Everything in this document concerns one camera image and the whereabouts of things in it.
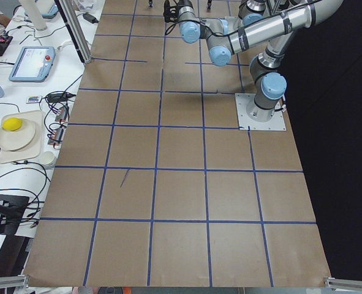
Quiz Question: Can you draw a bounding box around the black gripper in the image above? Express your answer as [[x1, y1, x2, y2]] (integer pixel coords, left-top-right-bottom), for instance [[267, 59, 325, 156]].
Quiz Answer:
[[163, 0, 179, 23]]

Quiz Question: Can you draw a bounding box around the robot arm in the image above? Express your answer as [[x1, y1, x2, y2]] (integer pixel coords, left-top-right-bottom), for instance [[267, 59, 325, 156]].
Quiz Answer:
[[163, 1, 342, 84], [238, 0, 282, 27]]

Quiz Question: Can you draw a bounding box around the black power adapter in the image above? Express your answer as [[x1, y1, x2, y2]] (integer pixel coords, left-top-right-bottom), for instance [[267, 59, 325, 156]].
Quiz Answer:
[[82, 12, 99, 24]]

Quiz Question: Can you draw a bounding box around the white cylinder tube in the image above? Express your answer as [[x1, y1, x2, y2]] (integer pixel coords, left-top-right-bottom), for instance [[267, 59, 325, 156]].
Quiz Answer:
[[19, 0, 47, 31]]

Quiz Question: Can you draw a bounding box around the blue teach pendant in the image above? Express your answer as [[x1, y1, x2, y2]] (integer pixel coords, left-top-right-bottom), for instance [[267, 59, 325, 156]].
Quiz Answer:
[[9, 46, 56, 83]]

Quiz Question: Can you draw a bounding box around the white paper cup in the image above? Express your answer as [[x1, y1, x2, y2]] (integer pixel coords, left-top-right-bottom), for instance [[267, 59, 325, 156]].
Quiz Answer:
[[39, 151, 57, 168]]

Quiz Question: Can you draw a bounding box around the yellow lemon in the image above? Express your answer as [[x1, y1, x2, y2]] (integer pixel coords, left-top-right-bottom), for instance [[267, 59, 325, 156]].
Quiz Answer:
[[2, 117, 23, 132]]

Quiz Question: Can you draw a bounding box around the beige tray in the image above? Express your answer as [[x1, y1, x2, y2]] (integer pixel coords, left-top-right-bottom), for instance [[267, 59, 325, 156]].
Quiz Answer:
[[0, 110, 43, 164]]

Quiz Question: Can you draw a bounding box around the beige plate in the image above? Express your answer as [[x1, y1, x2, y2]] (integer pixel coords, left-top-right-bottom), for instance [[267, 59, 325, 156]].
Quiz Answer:
[[0, 119, 36, 151]]

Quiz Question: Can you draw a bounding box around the black device on bench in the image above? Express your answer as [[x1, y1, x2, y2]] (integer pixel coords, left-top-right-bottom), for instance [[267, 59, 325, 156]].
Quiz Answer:
[[0, 194, 29, 235]]

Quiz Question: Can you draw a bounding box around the aluminium frame post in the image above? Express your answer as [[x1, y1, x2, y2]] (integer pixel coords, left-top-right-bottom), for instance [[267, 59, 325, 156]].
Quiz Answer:
[[55, 0, 92, 64]]

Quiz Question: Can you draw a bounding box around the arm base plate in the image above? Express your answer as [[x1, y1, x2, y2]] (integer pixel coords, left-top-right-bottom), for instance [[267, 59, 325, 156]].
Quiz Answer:
[[235, 93, 287, 131]]

